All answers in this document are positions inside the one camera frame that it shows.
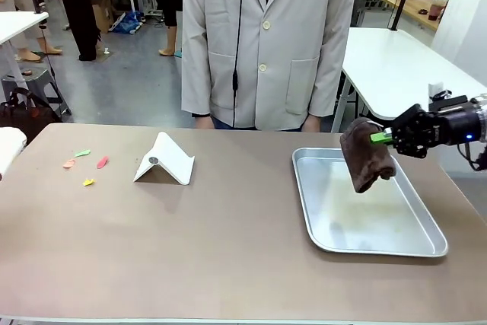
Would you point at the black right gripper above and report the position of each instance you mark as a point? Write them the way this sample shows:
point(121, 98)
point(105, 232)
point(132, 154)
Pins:
point(452, 127)

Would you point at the brown towel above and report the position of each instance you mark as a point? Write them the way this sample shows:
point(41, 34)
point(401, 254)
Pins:
point(365, 165)

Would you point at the person's right forearm beige sleeve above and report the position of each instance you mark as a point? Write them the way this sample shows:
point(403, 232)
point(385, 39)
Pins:
point(196, 74)

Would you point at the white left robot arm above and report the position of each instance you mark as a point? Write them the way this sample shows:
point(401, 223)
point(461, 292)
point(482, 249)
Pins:
point(9, 150)

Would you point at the person's left forearm beige sleeve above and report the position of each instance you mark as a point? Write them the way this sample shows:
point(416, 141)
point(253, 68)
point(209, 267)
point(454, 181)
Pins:
point(335, 74)

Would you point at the person's left hand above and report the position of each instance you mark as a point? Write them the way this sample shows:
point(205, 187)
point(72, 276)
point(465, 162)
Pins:
point(312, 123)

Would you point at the person's right hand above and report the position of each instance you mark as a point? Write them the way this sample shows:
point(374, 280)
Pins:
point(204, 122)

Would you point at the white work table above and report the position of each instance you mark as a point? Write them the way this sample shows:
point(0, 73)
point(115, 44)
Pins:
point(19, 20)
point(380, 55)

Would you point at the silver metal tray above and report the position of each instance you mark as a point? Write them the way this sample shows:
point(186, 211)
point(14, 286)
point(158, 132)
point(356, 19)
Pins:
point(380, 226)

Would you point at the bottle with red drink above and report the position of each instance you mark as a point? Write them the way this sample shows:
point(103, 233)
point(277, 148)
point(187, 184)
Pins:
point(435, 11)

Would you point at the light wooden workbench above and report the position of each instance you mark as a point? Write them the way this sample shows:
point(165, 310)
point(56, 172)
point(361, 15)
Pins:
point(411, 9)

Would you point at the person in beige jacket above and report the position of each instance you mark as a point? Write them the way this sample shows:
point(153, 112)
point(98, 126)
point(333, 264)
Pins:
point(285, 36)

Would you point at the white folded roller stand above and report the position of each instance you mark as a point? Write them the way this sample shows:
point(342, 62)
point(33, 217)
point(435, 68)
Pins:
point(171, 157)

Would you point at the blue plastic bag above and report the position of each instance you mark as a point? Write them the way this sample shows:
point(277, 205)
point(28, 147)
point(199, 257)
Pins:
point(127, 23)

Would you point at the red paper scrap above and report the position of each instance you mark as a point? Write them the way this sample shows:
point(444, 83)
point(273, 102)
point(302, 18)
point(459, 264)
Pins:
point(102, 162)

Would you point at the yellow paper scrap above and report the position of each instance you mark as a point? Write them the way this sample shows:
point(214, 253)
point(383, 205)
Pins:
point(88, 182)

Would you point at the green paper scrap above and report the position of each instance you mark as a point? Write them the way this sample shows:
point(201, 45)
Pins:
point(82, 153)

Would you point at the cardboard box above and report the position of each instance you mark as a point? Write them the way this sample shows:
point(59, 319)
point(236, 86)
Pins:
point(102, 16)

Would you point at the orange paper scrap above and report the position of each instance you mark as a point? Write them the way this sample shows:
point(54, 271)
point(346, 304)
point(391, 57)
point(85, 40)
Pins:
point(69, 163)

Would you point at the black bag with red tag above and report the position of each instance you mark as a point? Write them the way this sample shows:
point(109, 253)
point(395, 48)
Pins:
point(30, 115)

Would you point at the grey metal stool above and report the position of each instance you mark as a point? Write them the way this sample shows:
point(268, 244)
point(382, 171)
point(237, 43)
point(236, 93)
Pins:
point(26, 75)

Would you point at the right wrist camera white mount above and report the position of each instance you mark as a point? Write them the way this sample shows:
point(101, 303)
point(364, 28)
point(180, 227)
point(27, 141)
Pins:
point(437, 91)

